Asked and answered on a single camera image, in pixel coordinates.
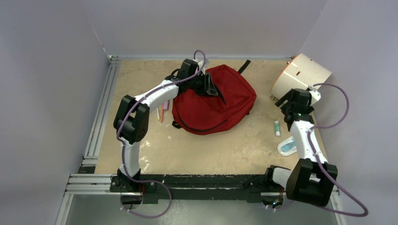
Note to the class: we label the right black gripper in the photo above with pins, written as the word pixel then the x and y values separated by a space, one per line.
pixel 286 97

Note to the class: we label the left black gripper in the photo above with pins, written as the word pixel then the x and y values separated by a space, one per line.
pixel 207 87

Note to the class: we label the red backpack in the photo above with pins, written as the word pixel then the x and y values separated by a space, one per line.
pixel 203 115

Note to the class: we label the green glue stick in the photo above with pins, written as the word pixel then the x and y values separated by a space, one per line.
pixel 277 128

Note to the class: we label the pink highlighter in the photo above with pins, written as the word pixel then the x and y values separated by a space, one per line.
pixel 166 105

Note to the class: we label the orange pencil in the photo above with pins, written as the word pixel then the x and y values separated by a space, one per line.
pixel 161 114

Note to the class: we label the yellow pen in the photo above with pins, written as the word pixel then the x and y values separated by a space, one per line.
pixel 158 114

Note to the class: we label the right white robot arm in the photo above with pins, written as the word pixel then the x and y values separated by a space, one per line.
pixel 309 181

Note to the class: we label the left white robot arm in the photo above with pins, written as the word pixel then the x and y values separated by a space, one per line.
pixel 132 118

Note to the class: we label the cream round lunch box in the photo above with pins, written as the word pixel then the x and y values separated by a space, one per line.
pixel 301 72

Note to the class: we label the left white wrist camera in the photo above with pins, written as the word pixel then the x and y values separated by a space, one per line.
pixel 202 64

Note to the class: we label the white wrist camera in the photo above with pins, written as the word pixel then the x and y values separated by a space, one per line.
pixel 202 64
pixel 315 94

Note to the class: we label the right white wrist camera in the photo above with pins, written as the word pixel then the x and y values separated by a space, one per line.
pixel 315 94

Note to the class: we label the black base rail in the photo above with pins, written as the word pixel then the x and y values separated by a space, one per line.
pixel 151 188

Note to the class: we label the aluminium frame rails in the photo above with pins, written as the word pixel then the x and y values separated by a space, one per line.
pixel 250 147

